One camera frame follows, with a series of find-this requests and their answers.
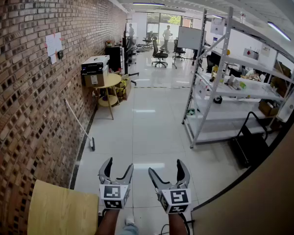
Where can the round yellow table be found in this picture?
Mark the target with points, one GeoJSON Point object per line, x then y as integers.
{"type": "Point", "coordinates": [112, 79]}

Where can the small open cardboard box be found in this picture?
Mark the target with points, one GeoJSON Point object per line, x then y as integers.
{"type": "Point", "coordinates": [268, 109]}

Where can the person's grey trousers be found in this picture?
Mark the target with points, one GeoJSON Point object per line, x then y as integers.
{"type": "Point", "coordinates": [128, 229]}

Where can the person's white shoe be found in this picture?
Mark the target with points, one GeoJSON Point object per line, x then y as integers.
{"type": "Point", "coordinates": [129, 219]}

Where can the light wooden table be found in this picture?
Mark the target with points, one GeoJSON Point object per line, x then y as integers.
{"type": "Point", "coordinates": [61, 209]}

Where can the white metal shelving rack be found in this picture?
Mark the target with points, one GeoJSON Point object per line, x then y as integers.
{"type": "Point", "coordinates": [225, 57]}

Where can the long ceiling light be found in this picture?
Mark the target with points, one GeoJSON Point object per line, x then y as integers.
{"type": "Point", "coordinates": [279, 30]}
{"type": "Point", "coordinates": [148, 4]}

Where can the black office chair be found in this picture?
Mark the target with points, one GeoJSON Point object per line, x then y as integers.
{"type": "Point", "coordinates": [159, 51]}
{"type": "Point", "coordinates": [178, 50]}

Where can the whiteboard on stand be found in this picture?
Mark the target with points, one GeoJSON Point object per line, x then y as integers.
{"type": "Point", "coordinates": [189, 37]}

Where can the brown cardboard box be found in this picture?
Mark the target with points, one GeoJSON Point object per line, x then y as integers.
{"type": "Point", "coordinates": [94, 79]}

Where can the black wall thermostat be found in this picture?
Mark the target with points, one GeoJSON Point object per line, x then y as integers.
{"type": "Point", "coordinates": [60, 54]}

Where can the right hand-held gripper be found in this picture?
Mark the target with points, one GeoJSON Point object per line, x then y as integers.
{"type": "Point", "coordinates": [177, 197]}

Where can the yellow bottle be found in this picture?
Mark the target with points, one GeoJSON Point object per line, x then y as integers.
{"type": "Point", "coordinates": [215, 71]}

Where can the brown partition panel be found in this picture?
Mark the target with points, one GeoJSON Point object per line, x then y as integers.
{"type": "Point", "coordinates": [259, 199]}

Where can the person's left forearm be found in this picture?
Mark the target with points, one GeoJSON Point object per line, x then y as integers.
{"type": "Point", "coordinates": [109, 221]}

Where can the black cabinet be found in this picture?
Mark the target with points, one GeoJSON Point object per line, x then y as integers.
{"type": "Point", "coordinates": [114, 59]}

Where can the white paper sheet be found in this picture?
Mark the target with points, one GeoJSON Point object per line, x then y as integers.
{"type": "Point", "coordinates": [53, 43]}

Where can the black platform trolley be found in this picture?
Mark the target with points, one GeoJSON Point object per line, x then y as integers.
{"type": "Point", "coordinates": [250, 143]}

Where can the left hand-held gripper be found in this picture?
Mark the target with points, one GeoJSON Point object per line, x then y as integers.
{"type": "Point", "coordinates": [112, 192]}

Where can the person's right forearm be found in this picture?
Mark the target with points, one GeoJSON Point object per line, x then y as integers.
{"type": "Point", "coordinates": [177, 225]}

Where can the black and white box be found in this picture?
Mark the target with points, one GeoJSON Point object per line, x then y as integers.
{"type": "Point", "coordinates": [94, 63]}

